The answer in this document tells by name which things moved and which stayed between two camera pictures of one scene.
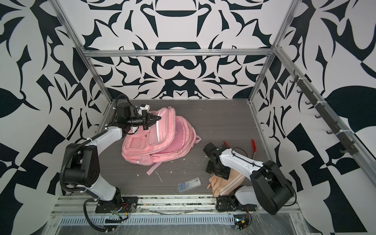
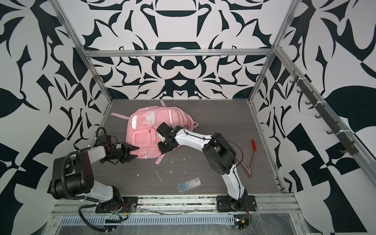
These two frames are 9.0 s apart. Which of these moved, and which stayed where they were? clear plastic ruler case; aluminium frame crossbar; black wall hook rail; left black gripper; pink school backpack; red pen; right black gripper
Moved: right black gripper; left black gripper; pink school backpack
Stayed: black wall hook rail; red pen; clear plastic ruler case; aluminium frame crossbar
